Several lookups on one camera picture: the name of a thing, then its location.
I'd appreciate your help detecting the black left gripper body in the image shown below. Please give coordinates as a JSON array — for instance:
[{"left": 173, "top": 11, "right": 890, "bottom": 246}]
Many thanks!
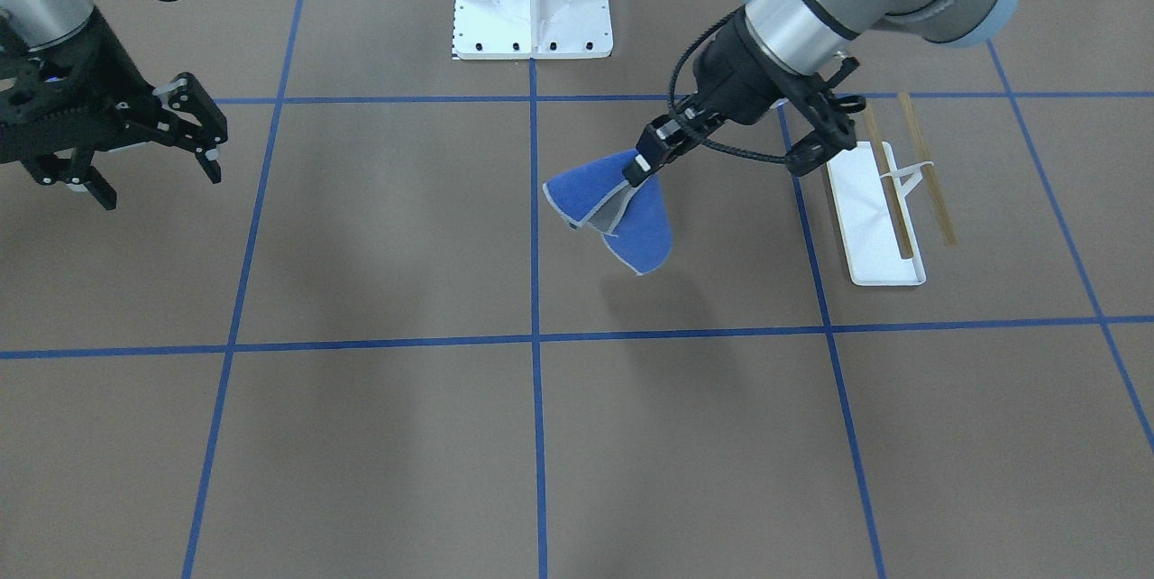
[{"left": 672, "top": 15, "right": 787, "bottom": 128}]

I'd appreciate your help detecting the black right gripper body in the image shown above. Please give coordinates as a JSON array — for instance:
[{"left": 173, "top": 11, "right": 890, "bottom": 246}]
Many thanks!
[{"left": 1, "top": 15, "right": 155, "bottom": 164}]

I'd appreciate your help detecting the blue towel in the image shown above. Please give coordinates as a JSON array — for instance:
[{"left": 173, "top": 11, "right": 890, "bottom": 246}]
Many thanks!
[{"left": 544, "top": 149, "right": 674, "bottom": 276}]

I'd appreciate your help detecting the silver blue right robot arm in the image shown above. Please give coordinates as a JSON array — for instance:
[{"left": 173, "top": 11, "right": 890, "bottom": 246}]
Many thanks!
[{"left": 1, "top": 0, "right": 228, "bottom": 209}]

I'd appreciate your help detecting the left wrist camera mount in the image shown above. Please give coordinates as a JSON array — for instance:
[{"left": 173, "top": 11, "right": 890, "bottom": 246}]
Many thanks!
[{"left": 782, "top": 52, "right": 868, "bottom": 176}]

